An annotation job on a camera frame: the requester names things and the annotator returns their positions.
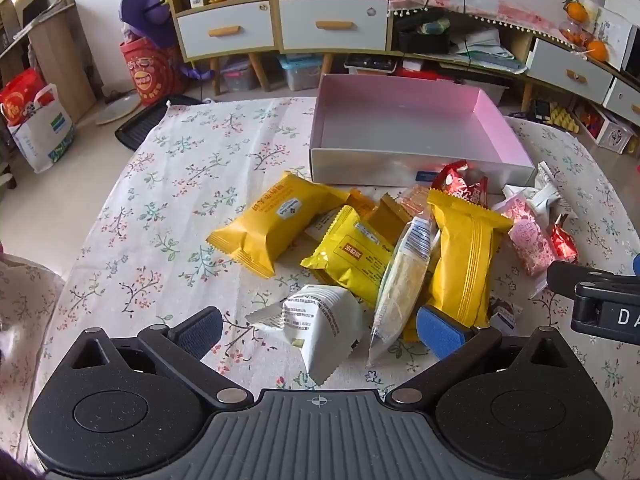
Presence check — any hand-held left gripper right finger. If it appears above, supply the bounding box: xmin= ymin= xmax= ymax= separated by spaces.
xmin=385 ymin=305 xmax=576 ymax=407

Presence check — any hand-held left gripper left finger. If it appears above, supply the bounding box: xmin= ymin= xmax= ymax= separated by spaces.
xmin=65 ymin=306 xmax=255 ymax=409

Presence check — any red foil packet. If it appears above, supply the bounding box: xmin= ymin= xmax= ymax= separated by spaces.
xmin=546 ymin=213 xmax=579 ymax=265

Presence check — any pink snack packet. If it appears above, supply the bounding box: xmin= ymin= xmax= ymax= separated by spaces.
xmin=492 ymin=194 xmax=560 ymax=297

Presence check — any cream wafer packet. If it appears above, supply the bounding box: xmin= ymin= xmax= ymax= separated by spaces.
xmin=366 ymin=215 xmax=442 ymax=368

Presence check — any small silver chocolate candy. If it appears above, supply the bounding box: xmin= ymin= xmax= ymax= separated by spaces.
xmin=487 ymin=296 xmax=524 ymax=335

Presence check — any yellow packet ribbed seam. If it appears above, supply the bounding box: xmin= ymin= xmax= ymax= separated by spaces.
xmin=426 ymin=188 xmax=515 ymax=332

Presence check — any white crinkled snack packet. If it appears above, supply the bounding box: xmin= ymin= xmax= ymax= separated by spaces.
xmin=501 ymin=160 xmax=576 ymax=218

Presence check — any white triangular snack packet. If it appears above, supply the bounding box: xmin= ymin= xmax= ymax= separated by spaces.
xmin=244 ymin=284 xmax=366 ymax=387

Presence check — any yellow packet orange label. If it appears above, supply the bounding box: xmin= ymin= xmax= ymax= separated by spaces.
xmin=300 ymin=205 xmax=401 ymax=309

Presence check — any gold bar packet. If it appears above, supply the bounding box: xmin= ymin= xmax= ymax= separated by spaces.
xmin=366 ymin=194 xmax=415 ymax=243

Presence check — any large yellow snack packet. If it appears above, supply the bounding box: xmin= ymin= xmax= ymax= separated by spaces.
xmin=206 ymin=171 xmax=351 ymax=280

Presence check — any red packet white circle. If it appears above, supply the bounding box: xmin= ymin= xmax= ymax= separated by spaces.
xmin=430 ymin=160 xmax=490 ymax=209

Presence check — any small gold packet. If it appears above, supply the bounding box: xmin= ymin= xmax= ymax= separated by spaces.
xmin=345 ymin=188 xmax=377 ymax=221

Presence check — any pink cardboard box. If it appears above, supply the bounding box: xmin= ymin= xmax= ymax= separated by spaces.
xmin=308 ymin=74 xmax=537 ymax=196

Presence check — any colourful printed box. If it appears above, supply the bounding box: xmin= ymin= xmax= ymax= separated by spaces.
xmin=581 ymin=105 xmax=640 ymax=155

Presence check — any floral chair cushion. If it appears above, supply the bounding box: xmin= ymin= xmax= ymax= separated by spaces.
xmin=0 ymin=254 xmax=66 ymax=461

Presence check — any black floor tray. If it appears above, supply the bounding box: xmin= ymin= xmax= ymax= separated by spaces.
xmin=114 ymin=101 xmax=172 ymax=152

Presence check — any low wooden cabinet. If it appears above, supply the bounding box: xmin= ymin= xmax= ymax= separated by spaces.
xmin=390 ymin=7 xmax=640 ymax=128

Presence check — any round white board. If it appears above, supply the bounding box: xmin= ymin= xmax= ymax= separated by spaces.
xmin=95 ymin=91 xmax=143 ymax=126

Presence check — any pile of papers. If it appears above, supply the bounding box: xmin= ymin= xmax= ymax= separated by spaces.
xmin=449 ymin=26 xmax=529 ymax=73

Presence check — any white shopping bag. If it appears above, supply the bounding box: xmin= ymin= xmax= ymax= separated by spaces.
xmin=6 ymin=84 xmax=77 ymax=174

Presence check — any clear storage box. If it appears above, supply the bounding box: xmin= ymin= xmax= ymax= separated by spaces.
xmin=219 ymin=57 xmax=257 ymax=92

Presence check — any red gift bag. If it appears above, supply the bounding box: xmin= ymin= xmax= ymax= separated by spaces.
xmin=119 ymin=39 xmax=190 ymax=107

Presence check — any black basket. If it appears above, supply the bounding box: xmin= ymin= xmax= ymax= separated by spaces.
xmin=396 ymin=7 xmax=454 ymax=56

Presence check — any blue lid storage box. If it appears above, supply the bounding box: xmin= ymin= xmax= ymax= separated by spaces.
xmin=277 ymin=54 xmax=324 ymax=92

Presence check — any black flat case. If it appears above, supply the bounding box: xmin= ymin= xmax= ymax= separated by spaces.
xmin=343 ymin=54 xmax=399 ymax=75

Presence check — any red shopping bag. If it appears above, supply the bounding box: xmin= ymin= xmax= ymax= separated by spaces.
xmin=0 ymin=67 xmax=49 ymax=127

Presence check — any wooden desk shelf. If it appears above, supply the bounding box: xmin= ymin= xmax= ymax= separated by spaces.
xmin=0 ymin=0 xmax=97 ymax=122

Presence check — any purple plush toy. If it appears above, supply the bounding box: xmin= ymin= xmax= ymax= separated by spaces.
xmin=118 ymin=0 xmax=175 ymax=48

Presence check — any white drawer wooden handle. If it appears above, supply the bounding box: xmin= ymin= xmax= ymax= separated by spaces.
xmin=277 ymin=0 xmax=390 ymax=52
xmin=602 ymin=80 xmax=640 ymax=126
xmin=526 ymin=39 xmax=615 ymax=106
xmin=176 ymin=4 xmax=276 ymax=60

